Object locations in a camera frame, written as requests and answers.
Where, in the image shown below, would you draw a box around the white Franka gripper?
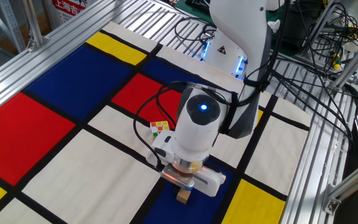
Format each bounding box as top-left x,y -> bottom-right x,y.
145,129 -> 227,198

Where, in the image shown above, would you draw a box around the small wooden block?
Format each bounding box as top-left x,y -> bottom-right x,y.
175,188 -> 192,205

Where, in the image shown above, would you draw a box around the colour block patterned cloth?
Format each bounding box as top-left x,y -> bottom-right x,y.
0,21 -> 313,224

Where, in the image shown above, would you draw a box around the Rubik's cube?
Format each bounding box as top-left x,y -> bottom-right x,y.
149,120 -> 170,139

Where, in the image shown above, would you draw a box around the green mat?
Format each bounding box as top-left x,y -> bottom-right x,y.
172,0 -> 323,57

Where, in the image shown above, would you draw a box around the crumpled white paper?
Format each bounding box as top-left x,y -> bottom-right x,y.
267,19 -> 283,34

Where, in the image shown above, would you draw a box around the black bag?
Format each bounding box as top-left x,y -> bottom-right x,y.
283,9 -> 321,54

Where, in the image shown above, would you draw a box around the yellow green screwdriver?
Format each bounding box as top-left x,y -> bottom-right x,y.
332,52 -> 342,70

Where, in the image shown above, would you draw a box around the red white sign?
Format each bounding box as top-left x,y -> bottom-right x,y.
47,0 -> 89,25

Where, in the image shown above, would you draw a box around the grey perforated shelf upright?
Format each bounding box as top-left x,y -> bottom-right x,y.
0,0 -> 27,52

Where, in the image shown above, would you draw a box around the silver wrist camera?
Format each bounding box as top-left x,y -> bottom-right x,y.
160,164 -> 196,191

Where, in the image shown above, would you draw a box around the black camera cable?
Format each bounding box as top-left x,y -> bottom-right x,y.
132,81 -> 198,171

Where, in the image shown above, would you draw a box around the aluminium beam with bracket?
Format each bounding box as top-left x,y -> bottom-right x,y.
321,161 -> 358,215

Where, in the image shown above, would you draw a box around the black table cable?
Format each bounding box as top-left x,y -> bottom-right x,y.
272,45 -> 356,150

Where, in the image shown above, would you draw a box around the long aluminium frame rail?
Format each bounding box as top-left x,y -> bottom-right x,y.
0,0 -> 155,121

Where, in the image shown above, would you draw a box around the aluminium frame post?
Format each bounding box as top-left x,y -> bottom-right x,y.
303,0 -> 337,57
330,30 -> 358,91
20,0 -> 45,52

